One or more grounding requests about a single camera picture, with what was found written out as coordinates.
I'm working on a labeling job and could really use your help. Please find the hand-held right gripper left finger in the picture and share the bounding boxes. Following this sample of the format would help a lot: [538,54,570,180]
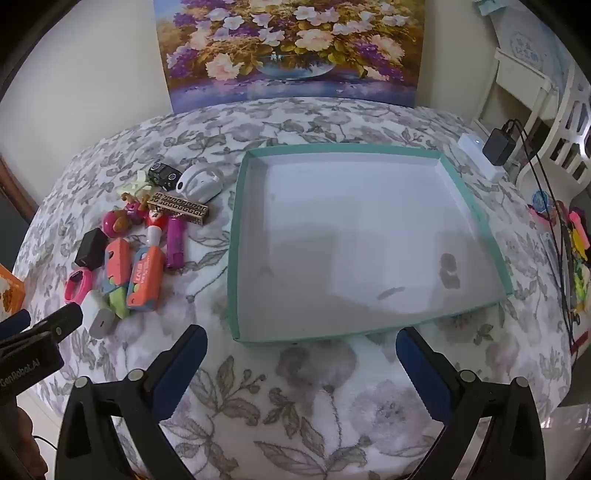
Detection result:
[55,324,208,480]

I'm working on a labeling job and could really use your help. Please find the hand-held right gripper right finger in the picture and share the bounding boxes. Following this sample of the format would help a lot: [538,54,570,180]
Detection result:
[396,327,548,480]

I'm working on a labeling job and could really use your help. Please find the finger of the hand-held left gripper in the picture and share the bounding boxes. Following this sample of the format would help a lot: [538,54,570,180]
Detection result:
[28,305,84,343]
[0,310,32,341]

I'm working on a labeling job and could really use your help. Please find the pink wristband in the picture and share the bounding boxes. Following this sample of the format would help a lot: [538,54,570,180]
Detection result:
[65,269,93,304]

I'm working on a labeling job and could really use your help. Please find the white plug charger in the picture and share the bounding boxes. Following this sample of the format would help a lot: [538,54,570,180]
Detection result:
[89,307,116,337]

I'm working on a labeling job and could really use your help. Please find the green plastic piece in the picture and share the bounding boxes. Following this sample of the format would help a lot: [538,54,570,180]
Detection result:
[108,286,132,319]

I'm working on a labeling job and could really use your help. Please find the black plug charger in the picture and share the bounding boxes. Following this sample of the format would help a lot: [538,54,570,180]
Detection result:
[74,227,108,270]

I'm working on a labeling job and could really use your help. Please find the orange and blue eraser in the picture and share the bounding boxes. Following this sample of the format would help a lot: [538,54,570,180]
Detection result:
[104,239,132,296]

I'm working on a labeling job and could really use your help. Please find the pink toy dog figure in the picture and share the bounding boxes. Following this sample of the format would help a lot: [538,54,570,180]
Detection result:
[102,193,147,238]

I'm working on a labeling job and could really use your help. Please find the purple lighter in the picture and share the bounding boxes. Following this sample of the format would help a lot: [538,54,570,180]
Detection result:
[165,218,185,271]

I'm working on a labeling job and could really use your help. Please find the red and white bottle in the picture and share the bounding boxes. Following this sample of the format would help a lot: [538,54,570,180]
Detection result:
[145,208,167,250]

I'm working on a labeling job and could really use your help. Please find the teal cardboard box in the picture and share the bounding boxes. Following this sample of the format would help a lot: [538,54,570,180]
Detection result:
[227,144,513,344]

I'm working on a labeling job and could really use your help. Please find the cream toy chair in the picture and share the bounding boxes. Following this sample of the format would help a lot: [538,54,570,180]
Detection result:
[117,171,155,199]

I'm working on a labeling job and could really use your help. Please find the gold patterned lighter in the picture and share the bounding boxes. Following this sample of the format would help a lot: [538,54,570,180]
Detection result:
[147,191,211,226]

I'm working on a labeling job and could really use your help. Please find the black toy car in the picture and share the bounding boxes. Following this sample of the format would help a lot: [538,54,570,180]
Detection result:
[148,161,180,190]

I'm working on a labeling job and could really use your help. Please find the white wristband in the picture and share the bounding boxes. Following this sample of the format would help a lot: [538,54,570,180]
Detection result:
[175,165,223,203]

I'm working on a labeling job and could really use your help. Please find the orange snack packet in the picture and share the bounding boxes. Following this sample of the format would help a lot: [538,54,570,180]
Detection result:
[0,264,25,315]

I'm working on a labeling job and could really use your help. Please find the floral blanket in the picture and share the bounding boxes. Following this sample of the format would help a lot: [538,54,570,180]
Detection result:
[9,96,583,480]

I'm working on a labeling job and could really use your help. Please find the dark wooden cabinet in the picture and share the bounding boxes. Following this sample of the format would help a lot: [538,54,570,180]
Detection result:
[0,152,40,241]

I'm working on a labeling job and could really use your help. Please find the pile of colourful toys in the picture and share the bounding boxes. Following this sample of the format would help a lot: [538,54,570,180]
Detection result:
[529,189,591,324]

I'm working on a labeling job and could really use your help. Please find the white power strip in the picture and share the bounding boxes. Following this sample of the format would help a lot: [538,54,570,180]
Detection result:
[457,133,506,182]

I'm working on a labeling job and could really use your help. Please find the black power adapter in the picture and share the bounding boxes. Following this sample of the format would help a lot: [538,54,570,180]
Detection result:
[482,119,518,165]

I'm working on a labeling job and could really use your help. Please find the flower painting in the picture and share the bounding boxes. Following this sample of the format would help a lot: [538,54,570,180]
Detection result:
[154,0,426,113]

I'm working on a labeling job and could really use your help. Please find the black cable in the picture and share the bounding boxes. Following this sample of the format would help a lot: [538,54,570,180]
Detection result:
[508,120,578,333]

